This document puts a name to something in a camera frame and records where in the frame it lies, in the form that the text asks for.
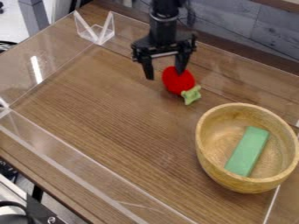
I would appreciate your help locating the black metal table leg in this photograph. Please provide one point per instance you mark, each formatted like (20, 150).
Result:
(37, 193)

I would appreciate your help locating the red plush strawberry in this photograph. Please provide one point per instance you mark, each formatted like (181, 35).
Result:
(181, 84)

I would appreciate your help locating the clear acrylic tray wall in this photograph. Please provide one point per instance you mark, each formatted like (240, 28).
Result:
(104, 139)

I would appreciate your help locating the wooden bowl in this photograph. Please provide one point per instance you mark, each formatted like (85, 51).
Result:
(219, 130)

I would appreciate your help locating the clear acrylic corner bracket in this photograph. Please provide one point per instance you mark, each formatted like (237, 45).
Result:
(95, 33)

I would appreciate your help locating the green rectangular block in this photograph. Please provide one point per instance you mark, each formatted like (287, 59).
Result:
(248, 149)

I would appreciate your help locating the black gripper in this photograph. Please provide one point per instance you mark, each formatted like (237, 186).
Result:
(147, 49)

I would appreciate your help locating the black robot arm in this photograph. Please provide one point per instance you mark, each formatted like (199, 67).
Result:
(164, 40)

